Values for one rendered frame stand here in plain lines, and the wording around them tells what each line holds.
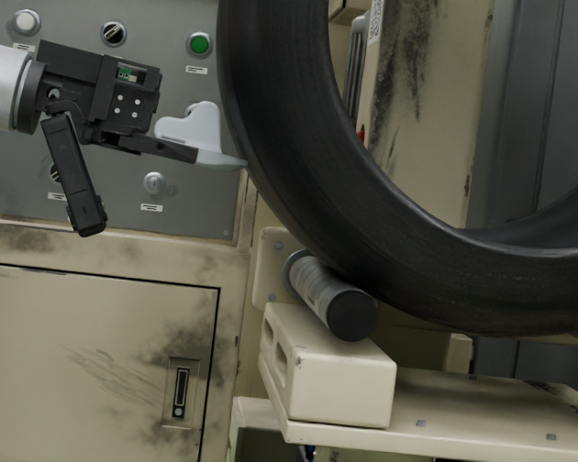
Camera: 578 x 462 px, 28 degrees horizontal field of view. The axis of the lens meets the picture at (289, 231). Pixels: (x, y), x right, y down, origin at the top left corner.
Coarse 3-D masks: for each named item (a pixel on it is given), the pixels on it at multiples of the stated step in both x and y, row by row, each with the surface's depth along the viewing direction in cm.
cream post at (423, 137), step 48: (384, 0) 135; (432, 0) 134; (480, 0) 134; (384, 48) 134; (432, 48) 134; (480, 48) 135; (384, 96) 134; (432, 96) 134; (480, 96) 135; (384, 144) 134; (432, 144) 135; (432, 192) 135; (384, 336) 136; (432, 336) 136
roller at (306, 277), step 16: (304, 272) 120; (320, 272) 113; (336, 272) 113; (304, 288) 115; (320, 288) 106; (336, 288) 101; (352, 288) 99; (320, 304) 102; (336, 304) 97; (352, 304) 97; (368, 304) 98; (336, 320) 97; (352, 320) 98; (368, 320) 98; (352, 336) 98
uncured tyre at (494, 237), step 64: (256, 0) 97; (320, 0) 96; (256, 64) 98; (320, 64) 96; (256, 128) 99; (320, 128) 97; (320, 192) 98; (384, 192) 97; (576, 192) 127; (320, 256) 104; (384, 256) 99; (448, 256) 98; (512, 256) 99; (576, 256) 99; (448, 320) 103; (512, 320) 102; (576, 320) 103
